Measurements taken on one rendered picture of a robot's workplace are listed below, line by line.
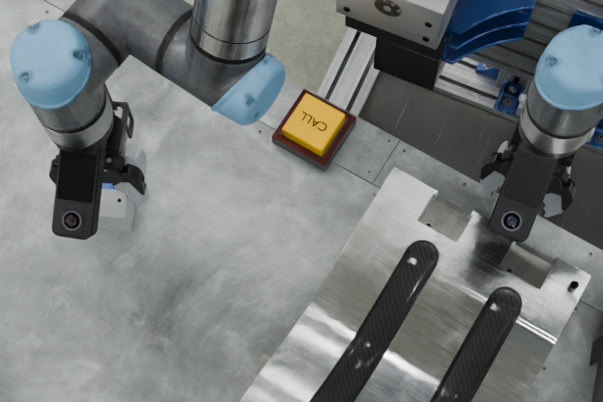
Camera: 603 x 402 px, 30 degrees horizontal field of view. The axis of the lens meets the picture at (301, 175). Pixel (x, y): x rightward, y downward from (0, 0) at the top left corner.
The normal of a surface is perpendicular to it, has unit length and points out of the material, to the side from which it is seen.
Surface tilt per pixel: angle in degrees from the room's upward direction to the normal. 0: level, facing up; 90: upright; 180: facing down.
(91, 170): 28
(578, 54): 0
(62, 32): 0
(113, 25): 32
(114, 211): 0
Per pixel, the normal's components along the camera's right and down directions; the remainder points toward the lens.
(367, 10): -0.40, 0.86
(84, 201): -0.10, 0.11
